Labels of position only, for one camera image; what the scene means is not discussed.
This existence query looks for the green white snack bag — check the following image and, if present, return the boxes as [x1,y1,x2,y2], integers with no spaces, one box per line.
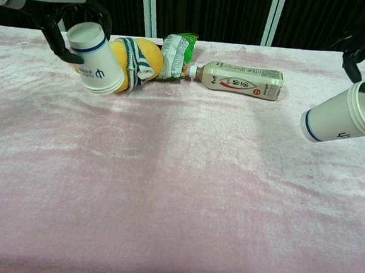
[156,30,199,83]

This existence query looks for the yellow plush toy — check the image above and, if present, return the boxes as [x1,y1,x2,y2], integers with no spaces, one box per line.
[105,35,166,97]

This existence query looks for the pink velvet tablecloth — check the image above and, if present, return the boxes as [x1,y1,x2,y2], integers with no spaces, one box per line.
[0,24,365,273]

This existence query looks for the white frame post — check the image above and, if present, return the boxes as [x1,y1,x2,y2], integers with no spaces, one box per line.
[137,0,159,38]
[260,0,287,48]

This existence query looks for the milk tea plastic bottle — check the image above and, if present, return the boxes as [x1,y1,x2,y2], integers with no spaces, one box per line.
[185,58,286,103]

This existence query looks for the blue white striped sock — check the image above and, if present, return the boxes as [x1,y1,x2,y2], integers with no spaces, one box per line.
[112,36,159,94]

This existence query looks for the white paper cup blue band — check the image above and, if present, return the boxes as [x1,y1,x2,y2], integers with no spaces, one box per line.
[298,74,365,147]
[61,20,129,97]

